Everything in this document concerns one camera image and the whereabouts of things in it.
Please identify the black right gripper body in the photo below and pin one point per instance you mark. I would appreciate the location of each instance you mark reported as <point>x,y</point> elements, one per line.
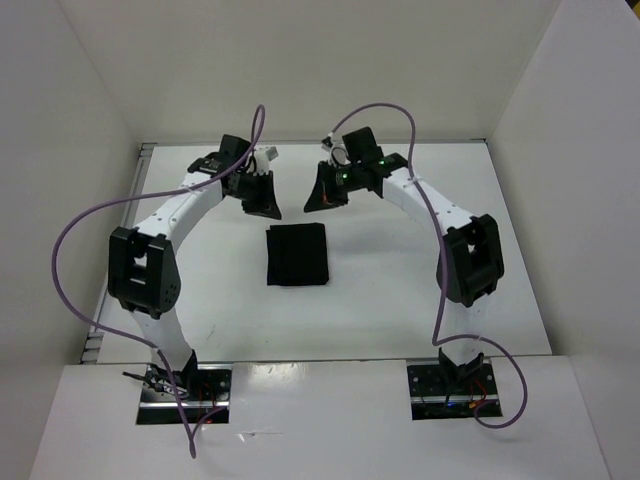
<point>346,178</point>

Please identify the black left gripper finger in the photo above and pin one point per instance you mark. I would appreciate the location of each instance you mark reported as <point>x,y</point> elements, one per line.
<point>265,210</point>
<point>269,194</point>

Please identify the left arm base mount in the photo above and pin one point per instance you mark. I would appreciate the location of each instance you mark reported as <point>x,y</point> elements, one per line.
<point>205,401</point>

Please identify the aluminium table edge rail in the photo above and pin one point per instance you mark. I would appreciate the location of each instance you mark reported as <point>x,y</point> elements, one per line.
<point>119,254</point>

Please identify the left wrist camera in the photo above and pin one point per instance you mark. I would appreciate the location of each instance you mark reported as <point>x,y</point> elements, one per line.
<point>232,152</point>

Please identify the black skirt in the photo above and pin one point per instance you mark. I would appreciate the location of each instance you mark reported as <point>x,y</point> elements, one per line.
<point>297,255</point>

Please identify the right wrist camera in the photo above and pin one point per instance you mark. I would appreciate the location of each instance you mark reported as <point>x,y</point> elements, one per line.
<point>361,146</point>

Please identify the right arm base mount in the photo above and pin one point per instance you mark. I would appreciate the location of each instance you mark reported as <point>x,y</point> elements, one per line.
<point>436,396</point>

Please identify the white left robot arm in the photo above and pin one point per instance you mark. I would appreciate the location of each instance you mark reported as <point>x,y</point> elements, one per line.
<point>143,272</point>

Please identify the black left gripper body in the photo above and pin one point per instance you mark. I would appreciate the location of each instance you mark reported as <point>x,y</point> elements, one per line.
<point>249,187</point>

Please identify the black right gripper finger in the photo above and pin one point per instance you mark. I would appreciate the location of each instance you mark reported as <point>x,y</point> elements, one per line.
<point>319,185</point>
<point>319,201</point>

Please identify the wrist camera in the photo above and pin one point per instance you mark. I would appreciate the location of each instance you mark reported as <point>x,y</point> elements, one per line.
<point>232,152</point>
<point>361,146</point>

